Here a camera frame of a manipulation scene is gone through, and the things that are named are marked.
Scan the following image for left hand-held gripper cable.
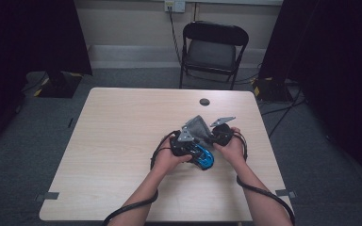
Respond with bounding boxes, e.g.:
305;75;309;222
102;129;182;226

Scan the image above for person's left hand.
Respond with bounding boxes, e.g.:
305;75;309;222
152;137;193;177

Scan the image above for right hand-held gripper cable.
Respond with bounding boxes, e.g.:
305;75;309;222
230;131;296;226

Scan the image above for black folding chair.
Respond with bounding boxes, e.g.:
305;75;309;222
178;20;250;91

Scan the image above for hand-held gripper cable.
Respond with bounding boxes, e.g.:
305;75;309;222
230;131;296;226
102;129;182;226

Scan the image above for black stand base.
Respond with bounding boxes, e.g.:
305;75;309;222
32;70;84;99
252;76;296;103

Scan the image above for white wall socket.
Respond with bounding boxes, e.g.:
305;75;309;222
164;0;187;13

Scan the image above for black floor cables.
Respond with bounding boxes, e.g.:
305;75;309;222
258;90;307;139

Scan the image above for grey tape strip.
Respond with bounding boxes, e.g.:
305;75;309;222
274;188;297;199
34;191;60;202

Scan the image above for black braided wall cable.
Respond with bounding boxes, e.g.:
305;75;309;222
168;7;183;64

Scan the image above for grey fluffy cloth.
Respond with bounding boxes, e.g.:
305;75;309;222
184;114;217;149

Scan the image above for person's right hand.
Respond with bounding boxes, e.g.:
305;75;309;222
213;126;248;168

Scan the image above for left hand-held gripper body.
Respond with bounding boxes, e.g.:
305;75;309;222
169;125;200;158

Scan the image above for black curtain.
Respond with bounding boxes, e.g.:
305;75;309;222
0;0;94;158
258;0;362;199

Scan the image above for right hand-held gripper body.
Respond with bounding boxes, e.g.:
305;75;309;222
209;116;237;147

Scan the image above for blue toy car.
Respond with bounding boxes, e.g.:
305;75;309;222
188;140;215;171

